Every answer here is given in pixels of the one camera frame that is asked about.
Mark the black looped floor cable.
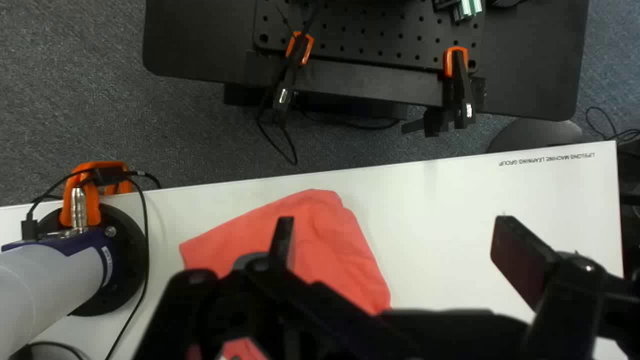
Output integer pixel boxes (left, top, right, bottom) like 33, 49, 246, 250
583, 104, 640, 146

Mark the thin black cable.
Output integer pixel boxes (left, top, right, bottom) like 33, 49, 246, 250
101, 174, 152, 360
132, 170, 164, 189

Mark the black cable with plug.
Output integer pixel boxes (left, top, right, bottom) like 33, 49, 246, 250
18, 174, 101, 244

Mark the black round stand foot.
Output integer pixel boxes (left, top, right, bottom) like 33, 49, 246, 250
486, 118, 586, 154

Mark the orange clamp with silver bar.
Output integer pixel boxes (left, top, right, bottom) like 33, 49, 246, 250
57, 158, 137, 231

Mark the black round robot base plate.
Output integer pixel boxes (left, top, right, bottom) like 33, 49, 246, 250
36, 202, 149, 318

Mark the black hanging cable loop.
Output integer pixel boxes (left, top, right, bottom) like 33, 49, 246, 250
254, 98, 299, 168

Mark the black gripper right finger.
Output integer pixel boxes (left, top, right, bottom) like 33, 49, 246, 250
489, 213, 609, 360

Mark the coral printed T-shirt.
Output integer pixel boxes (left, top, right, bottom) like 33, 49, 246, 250
178, 187, 394, 360

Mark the teal connector block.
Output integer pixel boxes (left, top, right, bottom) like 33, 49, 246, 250
432, 0, 486, 22

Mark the black perforated breadboard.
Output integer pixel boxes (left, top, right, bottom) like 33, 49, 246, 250
249, 0, 488, 74

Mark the orange black spring clamp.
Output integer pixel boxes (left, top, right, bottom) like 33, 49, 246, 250
400, 42, 488, 140
267, 28, 317, 115

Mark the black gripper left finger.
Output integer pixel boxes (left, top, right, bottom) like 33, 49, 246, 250
231, 216, 316, 301

